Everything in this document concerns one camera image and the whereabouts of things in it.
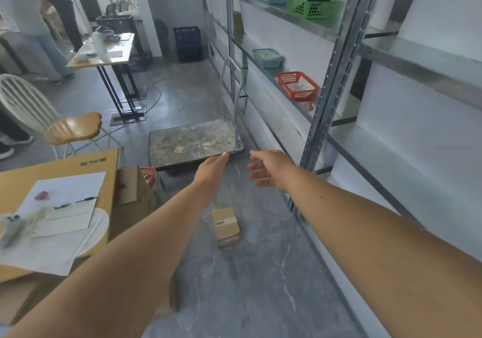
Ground large white paper sheet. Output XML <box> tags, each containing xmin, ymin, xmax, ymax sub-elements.
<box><xmin>0</xmin><ymin>208</ymin><xmax>110</xmax><ymax>277</ymax></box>

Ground small red basket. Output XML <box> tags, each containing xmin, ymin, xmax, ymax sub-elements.
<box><xmin>139</xmin><ymin>166</ymin><xmax>157</xmax><ymax>188</ymax></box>

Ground red plastic basket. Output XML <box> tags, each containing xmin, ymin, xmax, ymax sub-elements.
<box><xmin>277</xmin><ymin>71</ymin><xmax>321</xmax><ymax>102</ymax></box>

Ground large open cardboard box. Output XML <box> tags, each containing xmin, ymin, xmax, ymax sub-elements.
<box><xmin>108</xmin><ymin>165</ymin><xmax>166</xmax><ymax>240</ymax></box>

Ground blue plastic crate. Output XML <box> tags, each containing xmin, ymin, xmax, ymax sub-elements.
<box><xmin>173</xmin><ymin>26</ymin><xmax>204</xmax><ymax>64</ymax></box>

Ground grey plush toy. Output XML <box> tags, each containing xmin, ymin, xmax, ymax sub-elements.
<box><xmin>0</xmin><ymin>213</ymin><xmax>28</xmax><ymax>249</ymax></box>

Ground green plastic basket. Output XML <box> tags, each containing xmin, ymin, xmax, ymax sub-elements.
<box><xmin>284</xmin><ymin>0</ymin><xmax>344</xmax><ymax>21</ymax></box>

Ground black chair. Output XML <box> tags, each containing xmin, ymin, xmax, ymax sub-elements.
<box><xmin>75</xmin><ymin>0</ymin><xmax>103</xmax><ymax>30</ymax></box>

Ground grey platform trolley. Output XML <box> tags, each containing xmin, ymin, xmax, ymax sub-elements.
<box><xmin>148</xmin><ymin>56</ymin><xmax>250</xmax><ymax>172</ymax></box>

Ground white-backed wooden chair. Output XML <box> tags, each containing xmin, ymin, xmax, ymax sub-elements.
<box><xmin>0</xmin><ymin>73</ymin><xmax>124</xmax><ymax>160</ymax></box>

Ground metal shelving rack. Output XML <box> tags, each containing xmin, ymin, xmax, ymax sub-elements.
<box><xmin>203</xmin><ymin>0</ymin><xmax>482</xmax><ymax>338</ymax></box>

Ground black plastic crate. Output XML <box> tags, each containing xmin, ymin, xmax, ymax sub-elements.
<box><xmin>96</xmin><ymin>15</ymin><xmax>148</xmax><ymax>73</ymax></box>

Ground wooden table with black legs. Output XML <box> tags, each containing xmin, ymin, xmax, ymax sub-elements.
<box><xmin>66</xmin><ymin>32</ymin><xmax>148</xmax><ymax>126</ymax></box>

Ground black pen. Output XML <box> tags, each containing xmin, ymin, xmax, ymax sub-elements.
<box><xmin>53</xmin><ymin>196</ymin><xmax>99</xmax><ymax>210</ymax></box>

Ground small cardboard box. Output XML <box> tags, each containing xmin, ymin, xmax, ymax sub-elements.
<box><xmin>211</xmin><ymin>207</ymin><xmax>242</xmax><ymax>247</ymax></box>

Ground person's right forearm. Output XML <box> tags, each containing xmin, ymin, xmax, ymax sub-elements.
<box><xmin>283</xmin><ymin>168</ymin><xmax>482</xmax><ymax>338</ymax></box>

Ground person's left hand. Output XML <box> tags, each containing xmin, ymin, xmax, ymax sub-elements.
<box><xmin>193</xmin><ymin>152</ymin><xmax>230</xmax><ymax>196</ymax></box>

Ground person's left forearm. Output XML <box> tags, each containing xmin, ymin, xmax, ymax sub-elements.
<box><xmin>0</xmin><ymin>183</ymin><xmax>216</xmax><ymax>338</ymax></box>

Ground person's right hand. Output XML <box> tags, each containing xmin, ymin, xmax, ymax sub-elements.
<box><xmin>248</xmin><ymin>150</ymin><xmax>299</xmax><ymax>194</ymax></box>

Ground white bottle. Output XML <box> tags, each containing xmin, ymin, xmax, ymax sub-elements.
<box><xmin>91</xmin><ymin>29</ymin><xmax>108</xmax><ymax>58</ymax></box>

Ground teal plastic basket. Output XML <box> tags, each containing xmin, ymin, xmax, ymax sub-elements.
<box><xmin>252</xmin><ymin>48</ymin><xmax>285</xmax><ymax>70</ymax></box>

